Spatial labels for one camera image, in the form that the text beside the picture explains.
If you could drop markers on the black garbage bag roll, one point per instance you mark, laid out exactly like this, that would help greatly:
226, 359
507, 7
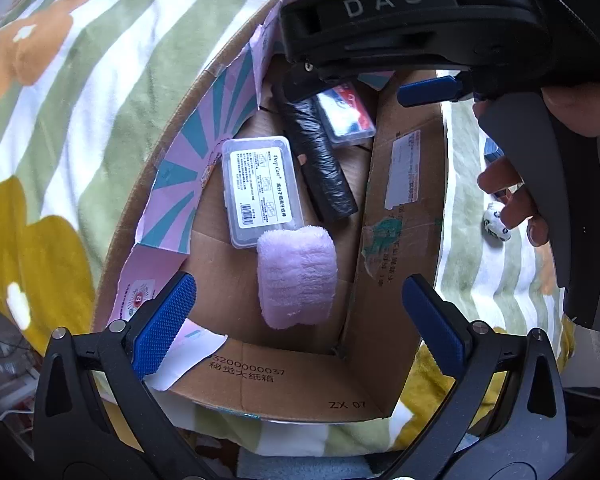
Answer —
329, 191

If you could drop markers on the small blue cardboard box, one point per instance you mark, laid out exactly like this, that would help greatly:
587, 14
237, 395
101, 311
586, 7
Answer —
491, 153

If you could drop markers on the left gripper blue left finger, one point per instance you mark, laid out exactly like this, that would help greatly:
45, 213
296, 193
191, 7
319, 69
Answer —
94, 417

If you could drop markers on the person's right hand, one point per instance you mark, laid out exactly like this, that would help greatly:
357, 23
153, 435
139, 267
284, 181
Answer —
550, 140

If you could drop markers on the striped floral fleece blanket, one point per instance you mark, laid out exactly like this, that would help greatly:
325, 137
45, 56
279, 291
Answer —
112, 113

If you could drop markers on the open cardboard box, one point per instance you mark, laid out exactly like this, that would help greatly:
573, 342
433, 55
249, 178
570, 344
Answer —
353, 366

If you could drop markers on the pink fluffy towel roll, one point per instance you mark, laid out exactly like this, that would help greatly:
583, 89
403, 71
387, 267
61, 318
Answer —
297, 276

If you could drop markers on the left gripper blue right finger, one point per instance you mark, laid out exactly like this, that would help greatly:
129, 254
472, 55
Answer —
504, 417

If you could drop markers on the clear case red blue contents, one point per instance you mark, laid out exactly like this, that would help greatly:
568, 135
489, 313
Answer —
344, 116

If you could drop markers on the clear plastic case white label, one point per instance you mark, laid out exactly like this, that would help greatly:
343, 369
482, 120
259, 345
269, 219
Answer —
260, 189

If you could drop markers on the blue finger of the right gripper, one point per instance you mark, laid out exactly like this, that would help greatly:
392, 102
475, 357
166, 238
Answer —
430, 91

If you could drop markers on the small white spotted figurine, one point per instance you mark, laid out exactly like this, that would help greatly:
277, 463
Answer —
492, 223

